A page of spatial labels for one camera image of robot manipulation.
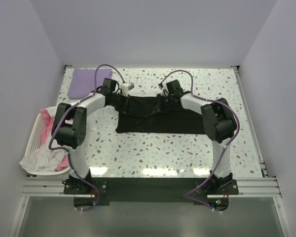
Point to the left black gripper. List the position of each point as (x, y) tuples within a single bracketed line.
[(123, 108)]

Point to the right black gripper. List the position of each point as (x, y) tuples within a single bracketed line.
[(160, 106)]

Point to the black t shirt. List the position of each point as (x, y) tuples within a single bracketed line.
[(142, 116)]

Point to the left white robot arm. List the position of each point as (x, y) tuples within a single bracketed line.
[(70, 123)]

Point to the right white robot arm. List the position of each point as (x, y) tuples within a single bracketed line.
[(220, 123)]

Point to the folded purple t shirt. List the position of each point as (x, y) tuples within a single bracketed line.
[(83, 82)]

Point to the pink t shirt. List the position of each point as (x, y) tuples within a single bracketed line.
[(58, 160)]

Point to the white t shirt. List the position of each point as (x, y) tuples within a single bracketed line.
[(35, 161)]

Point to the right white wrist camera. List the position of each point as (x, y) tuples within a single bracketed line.
[(164, 89)]

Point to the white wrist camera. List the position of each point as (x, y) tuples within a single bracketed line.
[(164, 89), (126, 87)]

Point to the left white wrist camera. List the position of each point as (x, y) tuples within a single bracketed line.
[(126, 87)]

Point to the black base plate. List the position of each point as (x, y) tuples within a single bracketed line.
[(104, 191)]

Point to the aluminium frame rail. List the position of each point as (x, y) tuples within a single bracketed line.
[(247, 187)]

